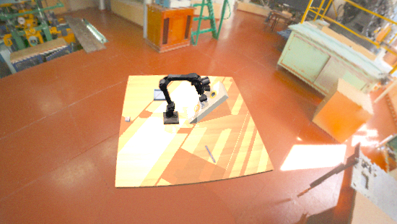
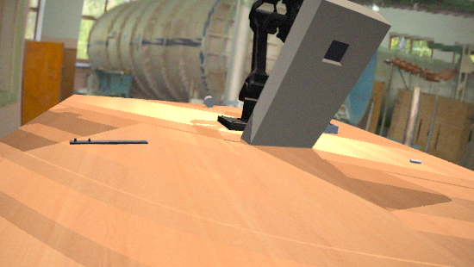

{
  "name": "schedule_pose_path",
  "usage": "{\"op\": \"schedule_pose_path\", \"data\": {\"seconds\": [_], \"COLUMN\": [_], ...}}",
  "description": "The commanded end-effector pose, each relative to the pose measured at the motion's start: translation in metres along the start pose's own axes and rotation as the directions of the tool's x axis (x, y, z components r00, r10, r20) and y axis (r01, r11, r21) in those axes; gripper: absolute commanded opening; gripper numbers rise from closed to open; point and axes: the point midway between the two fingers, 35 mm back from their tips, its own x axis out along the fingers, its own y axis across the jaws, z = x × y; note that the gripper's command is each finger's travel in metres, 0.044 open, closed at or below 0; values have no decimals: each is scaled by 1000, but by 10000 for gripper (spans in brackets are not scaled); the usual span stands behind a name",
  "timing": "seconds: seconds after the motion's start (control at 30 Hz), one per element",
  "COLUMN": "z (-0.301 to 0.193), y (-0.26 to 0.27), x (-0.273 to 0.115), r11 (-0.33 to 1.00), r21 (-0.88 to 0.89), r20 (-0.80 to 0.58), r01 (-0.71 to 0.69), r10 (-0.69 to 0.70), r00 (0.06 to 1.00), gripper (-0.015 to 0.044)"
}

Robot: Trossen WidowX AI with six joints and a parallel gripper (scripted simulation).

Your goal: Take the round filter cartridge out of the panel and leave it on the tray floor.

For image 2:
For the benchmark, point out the dark grey flat bar with two small pins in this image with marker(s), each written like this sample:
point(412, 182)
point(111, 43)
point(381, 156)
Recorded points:
point(106, 142)

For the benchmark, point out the cream panel with round hole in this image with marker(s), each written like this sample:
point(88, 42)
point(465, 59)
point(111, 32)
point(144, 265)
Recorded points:
point(327, 49)

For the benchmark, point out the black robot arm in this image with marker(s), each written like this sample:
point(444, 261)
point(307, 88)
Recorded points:
point(255, 82)

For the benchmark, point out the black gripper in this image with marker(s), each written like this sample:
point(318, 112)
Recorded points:
point(282, 22)

